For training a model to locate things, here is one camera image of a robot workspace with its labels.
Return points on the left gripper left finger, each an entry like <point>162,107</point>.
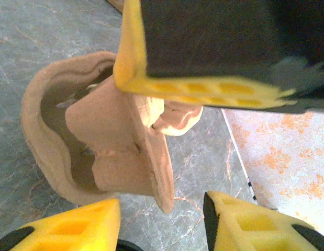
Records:
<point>67,230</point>

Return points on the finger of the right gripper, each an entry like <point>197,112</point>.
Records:
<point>203,39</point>

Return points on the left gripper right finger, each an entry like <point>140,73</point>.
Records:
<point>256,227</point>

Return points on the brown pulp cup carrier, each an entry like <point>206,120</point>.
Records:
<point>112,136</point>

